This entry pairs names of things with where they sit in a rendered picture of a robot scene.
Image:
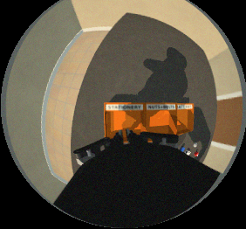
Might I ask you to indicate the orange labelled bins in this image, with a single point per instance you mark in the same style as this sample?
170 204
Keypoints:
148 117

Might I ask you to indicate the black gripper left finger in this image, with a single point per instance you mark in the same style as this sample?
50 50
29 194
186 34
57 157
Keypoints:
89 151

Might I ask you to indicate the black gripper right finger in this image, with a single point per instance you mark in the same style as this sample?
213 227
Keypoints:
157 138

